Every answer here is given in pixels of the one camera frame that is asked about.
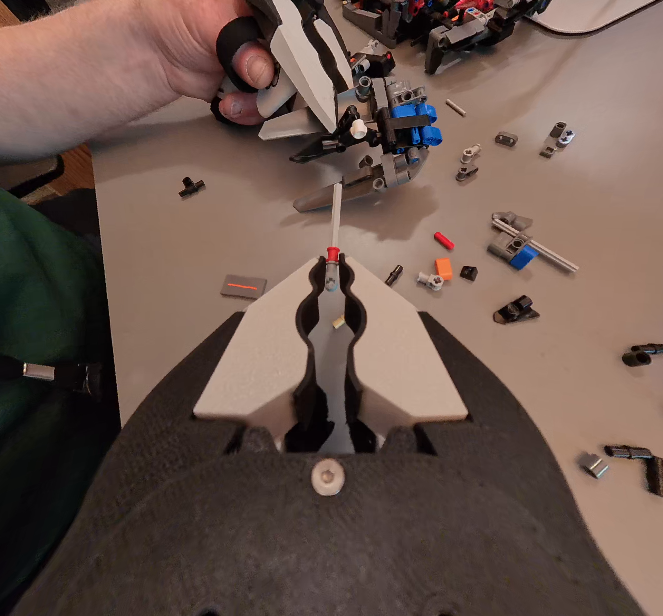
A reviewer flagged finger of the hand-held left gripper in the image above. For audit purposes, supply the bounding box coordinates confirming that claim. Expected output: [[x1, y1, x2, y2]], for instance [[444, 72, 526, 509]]
[[258, 0, 340, 135], [299, 9, 357, 94]]

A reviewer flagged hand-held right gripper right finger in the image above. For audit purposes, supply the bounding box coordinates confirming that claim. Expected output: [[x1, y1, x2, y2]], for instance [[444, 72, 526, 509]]
[[342, 255, 469, 453]]

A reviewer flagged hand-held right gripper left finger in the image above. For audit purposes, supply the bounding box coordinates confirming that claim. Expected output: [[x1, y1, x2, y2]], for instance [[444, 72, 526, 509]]
[[192, 256, 336, 453]]

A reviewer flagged grey lego wing assembly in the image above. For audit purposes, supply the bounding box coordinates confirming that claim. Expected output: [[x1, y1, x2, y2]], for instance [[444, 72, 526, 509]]
[[258, 76, 444, 214]]

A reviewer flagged grey lego axle red bush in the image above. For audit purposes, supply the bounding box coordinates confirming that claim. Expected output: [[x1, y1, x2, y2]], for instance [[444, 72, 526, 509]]
[[324, 181, 345, 293]]

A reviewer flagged person's left forearm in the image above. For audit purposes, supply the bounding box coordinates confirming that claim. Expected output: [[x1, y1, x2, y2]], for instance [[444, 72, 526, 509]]
[[0, 0, 174, 162]]

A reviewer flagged lego car chassis model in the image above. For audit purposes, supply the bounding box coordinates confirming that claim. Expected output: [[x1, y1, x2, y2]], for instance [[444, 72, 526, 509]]
[[310, 0, 561, 77]]

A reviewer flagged black lego wedge piece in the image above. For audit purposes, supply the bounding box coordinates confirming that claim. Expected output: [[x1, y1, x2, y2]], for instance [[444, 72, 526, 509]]
[[492, 295, 541, 325]]

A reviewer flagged grey lego axle blue assembly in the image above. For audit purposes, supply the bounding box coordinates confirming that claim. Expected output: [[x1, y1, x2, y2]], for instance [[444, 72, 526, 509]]
[[487, 211, 580, 273]]

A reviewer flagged small shiny grey lego piece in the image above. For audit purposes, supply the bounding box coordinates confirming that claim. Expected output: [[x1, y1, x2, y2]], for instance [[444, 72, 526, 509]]
[[579, 451, 610, 480]]

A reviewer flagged black lego beam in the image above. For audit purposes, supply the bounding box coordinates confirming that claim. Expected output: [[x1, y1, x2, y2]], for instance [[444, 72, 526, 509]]
[[603, 444, 663, 498]]

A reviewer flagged dark grey lego double connector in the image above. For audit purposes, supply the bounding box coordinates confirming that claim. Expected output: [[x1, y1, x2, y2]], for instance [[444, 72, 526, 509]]
[[548, 120, 577, 149]]

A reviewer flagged person's left hand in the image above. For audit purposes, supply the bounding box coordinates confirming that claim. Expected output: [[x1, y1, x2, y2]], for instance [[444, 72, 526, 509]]
[[136, 0, 276, 127]]

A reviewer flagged grey tile orange line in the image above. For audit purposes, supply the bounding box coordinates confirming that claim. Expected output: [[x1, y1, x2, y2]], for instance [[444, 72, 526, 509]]
[[220, 275, 268, 300]]

